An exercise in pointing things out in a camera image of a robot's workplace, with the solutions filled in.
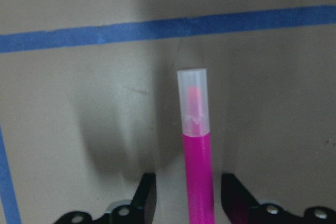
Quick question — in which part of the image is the pink marker pen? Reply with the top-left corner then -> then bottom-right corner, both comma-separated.
177,68 -> 215,223

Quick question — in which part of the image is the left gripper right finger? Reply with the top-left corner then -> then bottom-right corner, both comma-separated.
221,173 -> 335,223

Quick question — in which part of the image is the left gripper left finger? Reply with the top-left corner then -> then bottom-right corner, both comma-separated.
55,173 -> 156,223

